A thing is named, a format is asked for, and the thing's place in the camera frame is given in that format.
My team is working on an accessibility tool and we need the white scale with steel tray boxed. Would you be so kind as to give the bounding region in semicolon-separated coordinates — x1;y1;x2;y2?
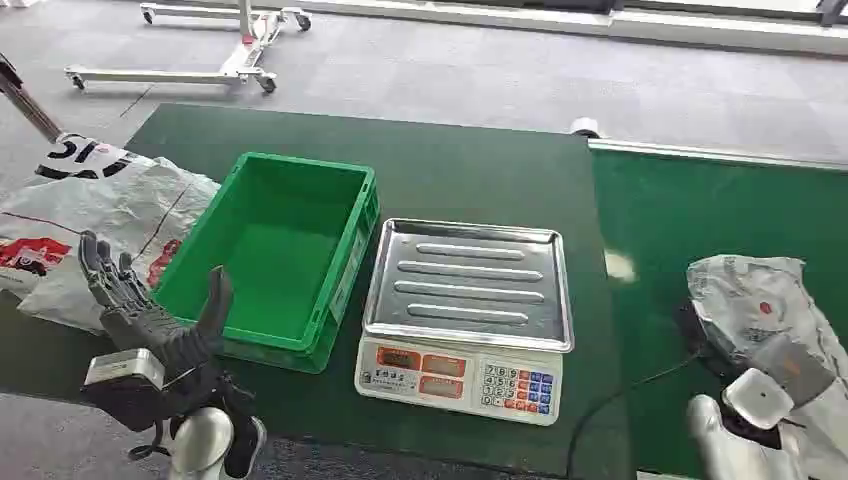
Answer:
353;217;576;428

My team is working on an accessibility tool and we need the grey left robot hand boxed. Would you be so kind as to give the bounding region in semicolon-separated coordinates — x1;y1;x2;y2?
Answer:
77;231;234;413

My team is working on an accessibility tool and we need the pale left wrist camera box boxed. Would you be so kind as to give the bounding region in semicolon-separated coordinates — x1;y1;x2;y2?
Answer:
84;348;166;393

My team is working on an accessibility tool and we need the black cable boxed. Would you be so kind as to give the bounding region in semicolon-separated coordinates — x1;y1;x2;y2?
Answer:
564;349;705;480

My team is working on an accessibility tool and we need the white wheeled stand frame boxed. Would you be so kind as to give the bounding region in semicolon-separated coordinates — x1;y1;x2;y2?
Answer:
63;0;313;95

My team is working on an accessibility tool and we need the silver conveyor side rail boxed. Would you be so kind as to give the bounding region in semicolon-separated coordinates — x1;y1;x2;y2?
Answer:
587;137;848;174

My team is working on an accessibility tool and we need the large white woven sack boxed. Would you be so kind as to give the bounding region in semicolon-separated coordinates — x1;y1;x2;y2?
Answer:
0;134;222;334

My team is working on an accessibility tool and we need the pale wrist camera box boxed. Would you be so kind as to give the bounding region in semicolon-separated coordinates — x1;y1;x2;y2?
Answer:
84;348;166;393
721;368;796;431

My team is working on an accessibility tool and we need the dark metal pole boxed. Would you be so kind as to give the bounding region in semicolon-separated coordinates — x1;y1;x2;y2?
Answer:
0;52;66;144

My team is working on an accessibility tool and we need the dark green table mat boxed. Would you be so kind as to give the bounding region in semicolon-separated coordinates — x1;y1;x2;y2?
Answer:
0;102;632;480

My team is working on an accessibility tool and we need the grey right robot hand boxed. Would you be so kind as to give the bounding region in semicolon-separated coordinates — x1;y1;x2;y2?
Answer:
674;301;837;408

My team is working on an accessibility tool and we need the grey plastic parcel bag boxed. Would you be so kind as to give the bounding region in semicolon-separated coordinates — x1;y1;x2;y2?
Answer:
685;254;848;480

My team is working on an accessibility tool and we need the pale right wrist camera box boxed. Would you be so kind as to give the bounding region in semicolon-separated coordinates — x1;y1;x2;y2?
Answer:
721;368;796;431

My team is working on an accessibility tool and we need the green plastic crate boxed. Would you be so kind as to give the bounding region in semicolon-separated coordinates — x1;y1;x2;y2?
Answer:
150;151;381;376

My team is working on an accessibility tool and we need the bright green conveyor belt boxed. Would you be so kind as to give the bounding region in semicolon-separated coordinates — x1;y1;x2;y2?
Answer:
589;149;848;480

